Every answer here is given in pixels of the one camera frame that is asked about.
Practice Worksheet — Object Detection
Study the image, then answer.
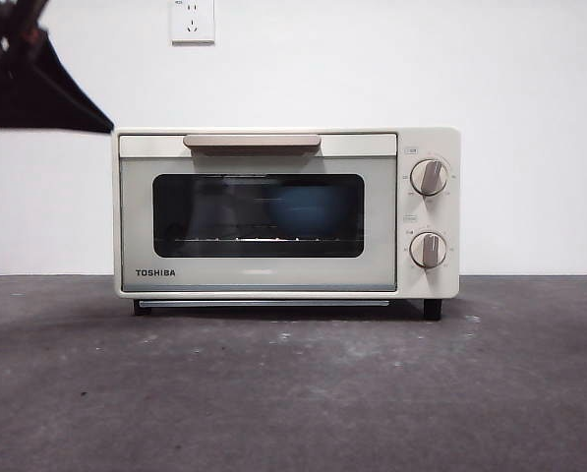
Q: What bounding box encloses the cream timer knob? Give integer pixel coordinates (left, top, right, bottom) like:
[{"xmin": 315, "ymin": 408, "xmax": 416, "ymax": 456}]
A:
[{"xmin": 409, "ymin": 230, "xmax": 448, "ymax": 269}]

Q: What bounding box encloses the blue bowl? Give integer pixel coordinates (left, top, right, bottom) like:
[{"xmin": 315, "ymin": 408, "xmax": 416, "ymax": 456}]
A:
[{"xmin": 266, "ymin": 185, "xmax": 347, "ymax": 238}]

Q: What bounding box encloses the glass oven door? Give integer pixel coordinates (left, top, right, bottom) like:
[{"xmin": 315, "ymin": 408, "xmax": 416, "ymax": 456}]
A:
[{"xmin": 119, "ymin": 133, "xmax": 399, "ymax": 292}]

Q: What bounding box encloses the metal wire oven rack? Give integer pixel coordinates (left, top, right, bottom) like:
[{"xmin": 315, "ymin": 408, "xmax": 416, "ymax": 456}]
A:
[{"xmin": 174, "ymin": 235, "xmax": 323, "ymax": 245}]

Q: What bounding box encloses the white wall socket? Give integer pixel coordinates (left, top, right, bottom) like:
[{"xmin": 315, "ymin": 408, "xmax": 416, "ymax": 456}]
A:
[{"xmin": 170, "ymin": 0, "xmax": 216, "ymax": 46}]

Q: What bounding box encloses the brown oven door handle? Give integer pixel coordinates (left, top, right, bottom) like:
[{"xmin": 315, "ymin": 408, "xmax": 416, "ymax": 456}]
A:
[{"xmin": 182, "ymin": 134, "xmax": 322, "ymax": 156}]

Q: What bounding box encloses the cream temperature knob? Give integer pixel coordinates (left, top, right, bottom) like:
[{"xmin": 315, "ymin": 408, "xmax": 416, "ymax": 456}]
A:
[{"xmin": 409, "ymin": 157, "xmax": 449, "ymax": 198}]

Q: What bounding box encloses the cream Toshiba toaster oven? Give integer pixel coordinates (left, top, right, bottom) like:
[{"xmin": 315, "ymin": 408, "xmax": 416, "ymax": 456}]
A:
[{"xmin": 113, "ymin": 126, "xmax": 462, "ymax": 322}]

